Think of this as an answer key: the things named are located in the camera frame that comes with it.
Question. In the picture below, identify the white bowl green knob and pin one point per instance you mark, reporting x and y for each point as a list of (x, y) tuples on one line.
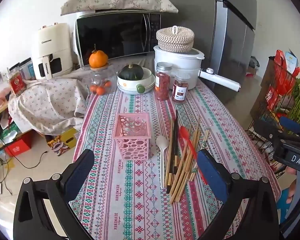
[(130, 87)]

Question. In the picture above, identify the brown cardboard box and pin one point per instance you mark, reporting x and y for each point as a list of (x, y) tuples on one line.
[(261, 97)]

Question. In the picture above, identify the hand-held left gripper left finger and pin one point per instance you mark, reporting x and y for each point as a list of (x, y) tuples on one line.
[(80, 172)]

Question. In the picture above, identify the yellow cardboard box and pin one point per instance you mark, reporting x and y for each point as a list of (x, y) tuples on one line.
[(62, 142)]

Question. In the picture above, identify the floral cloth cover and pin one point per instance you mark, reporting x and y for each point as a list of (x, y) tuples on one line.
[(115, 0)]

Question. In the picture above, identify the person's right hand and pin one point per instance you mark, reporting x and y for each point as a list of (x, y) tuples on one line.
[(292, 187)]

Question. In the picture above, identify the small orange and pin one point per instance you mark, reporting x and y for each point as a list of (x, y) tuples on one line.
[(107, 83), (93, 89), (101, 91)]

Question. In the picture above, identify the wooden side desk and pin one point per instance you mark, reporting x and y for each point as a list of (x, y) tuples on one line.
[(0, 110)]

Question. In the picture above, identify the red box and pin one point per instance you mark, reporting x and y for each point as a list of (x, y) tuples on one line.
[(17, 148)]

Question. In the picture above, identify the patterned woven tablecloth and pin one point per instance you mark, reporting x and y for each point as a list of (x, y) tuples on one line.
[(130, 200)]

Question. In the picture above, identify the pile of bamboo chopsticks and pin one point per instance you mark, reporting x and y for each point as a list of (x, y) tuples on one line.
[(182, 177)]

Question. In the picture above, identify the jar of red berries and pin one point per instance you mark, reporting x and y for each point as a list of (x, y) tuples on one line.
[(162, 82)]

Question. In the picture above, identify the large orange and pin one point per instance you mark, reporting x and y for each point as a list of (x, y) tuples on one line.
[(98, 59)]

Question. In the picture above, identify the white plastic spoon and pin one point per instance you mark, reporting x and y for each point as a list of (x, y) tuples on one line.
[(162, 142)]

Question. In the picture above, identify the black chopstick gold band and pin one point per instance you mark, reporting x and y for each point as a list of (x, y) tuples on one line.
[(171, 155), (176, 140)]

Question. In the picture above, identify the red plastic bag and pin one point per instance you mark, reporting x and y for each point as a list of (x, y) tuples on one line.
[(281, 80)]

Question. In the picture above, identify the white floral cloth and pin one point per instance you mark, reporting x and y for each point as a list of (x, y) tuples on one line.
[(47, 105)]

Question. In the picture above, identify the dark green pumpkin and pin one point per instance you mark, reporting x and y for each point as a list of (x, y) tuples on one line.
[(130, 73)]

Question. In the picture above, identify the pink perforated plastic basket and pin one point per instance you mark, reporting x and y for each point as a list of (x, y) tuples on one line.
[(132, 135)]

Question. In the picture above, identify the pink plastic bag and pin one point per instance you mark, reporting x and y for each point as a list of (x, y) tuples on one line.
[(1, 101)]

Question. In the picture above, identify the red plastic spoon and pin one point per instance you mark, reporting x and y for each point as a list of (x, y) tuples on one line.
[(184, 133)]

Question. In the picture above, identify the grey refrigerator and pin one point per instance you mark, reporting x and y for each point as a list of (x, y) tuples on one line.
[(230, 55)]

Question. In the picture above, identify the black microwave oven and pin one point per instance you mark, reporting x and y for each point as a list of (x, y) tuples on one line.
[(115, 35)]

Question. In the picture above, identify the person's blue clothing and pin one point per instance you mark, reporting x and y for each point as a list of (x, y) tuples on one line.
[(283, 205)]

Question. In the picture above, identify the jar with brown label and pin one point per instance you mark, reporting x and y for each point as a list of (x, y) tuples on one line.
[(180, 90)]

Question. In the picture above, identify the glass jar wooden lid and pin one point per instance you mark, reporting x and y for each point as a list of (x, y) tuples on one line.
[(100, 77)]

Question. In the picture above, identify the woven lidded basket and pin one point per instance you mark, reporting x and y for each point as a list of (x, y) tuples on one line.
[(175, 40)]

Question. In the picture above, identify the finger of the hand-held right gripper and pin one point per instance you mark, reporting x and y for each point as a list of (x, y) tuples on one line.
[(268, 130), (290, 124)]

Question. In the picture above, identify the cream air fryer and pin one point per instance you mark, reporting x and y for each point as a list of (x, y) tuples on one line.
[(55, 45)]

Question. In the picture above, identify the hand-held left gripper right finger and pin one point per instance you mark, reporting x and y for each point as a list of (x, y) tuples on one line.
[(212, 177)]

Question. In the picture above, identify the red tea tin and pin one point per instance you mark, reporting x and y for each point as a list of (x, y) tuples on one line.
[(18, 85)]

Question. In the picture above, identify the white electric pot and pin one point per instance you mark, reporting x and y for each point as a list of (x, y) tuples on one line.
[(180, 60)]

